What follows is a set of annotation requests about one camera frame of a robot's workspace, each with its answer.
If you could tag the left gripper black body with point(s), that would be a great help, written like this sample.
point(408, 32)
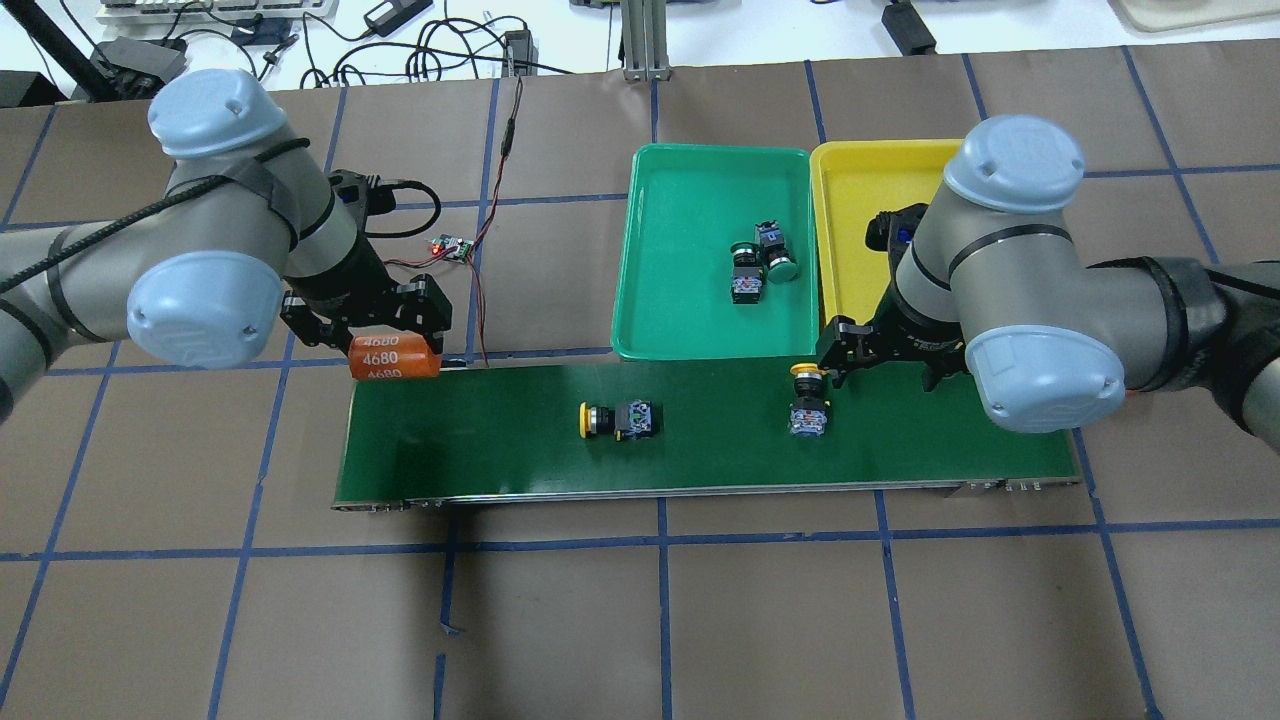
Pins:
point(348, 286)

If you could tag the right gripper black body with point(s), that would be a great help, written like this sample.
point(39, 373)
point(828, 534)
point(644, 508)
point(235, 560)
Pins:
point(915, 331)

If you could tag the orange cylinder with 4680 print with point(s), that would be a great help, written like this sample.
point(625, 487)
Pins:
point(392, 357)

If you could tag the yellow push button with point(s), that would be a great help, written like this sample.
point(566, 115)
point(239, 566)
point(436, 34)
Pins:
point(634, 419)
point(808, 414)

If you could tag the green push button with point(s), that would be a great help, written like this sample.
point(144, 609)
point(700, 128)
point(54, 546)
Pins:
point(777, 263)
point(747, 274)

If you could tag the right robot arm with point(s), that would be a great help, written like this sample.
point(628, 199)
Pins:
point(985, 279)

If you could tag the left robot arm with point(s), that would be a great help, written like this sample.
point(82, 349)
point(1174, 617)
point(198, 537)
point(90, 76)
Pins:
point(250, 232)

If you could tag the motor speed controller board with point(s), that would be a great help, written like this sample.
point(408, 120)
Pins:
point(447, 248)

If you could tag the green conveyor belt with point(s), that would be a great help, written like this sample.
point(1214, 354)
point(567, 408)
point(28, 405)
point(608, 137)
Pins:
point(512, 434)

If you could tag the green plastic tray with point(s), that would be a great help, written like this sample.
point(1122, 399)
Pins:
point(688, 205)

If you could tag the white keyboard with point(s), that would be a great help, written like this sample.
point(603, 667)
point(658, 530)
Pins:
point(154, 13)

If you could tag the aluminium frame post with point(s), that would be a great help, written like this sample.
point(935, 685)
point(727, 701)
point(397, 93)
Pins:
point(644, 41)

